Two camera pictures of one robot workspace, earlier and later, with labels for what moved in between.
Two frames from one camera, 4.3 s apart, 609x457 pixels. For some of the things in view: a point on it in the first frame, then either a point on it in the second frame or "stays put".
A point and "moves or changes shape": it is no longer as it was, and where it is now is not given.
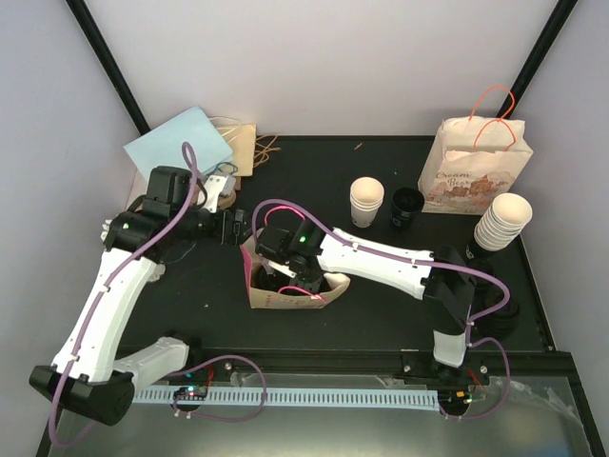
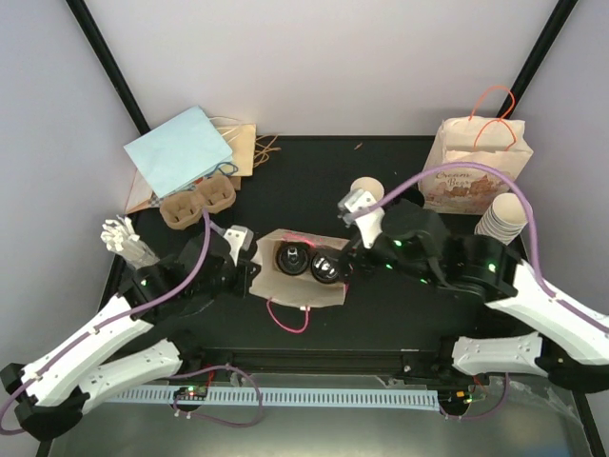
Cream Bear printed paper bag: [472, 162] stays put
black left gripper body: [220, 232] -> [241, 287]
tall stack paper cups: [503, 222] stays put
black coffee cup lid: [273, 281] moves or changes shape
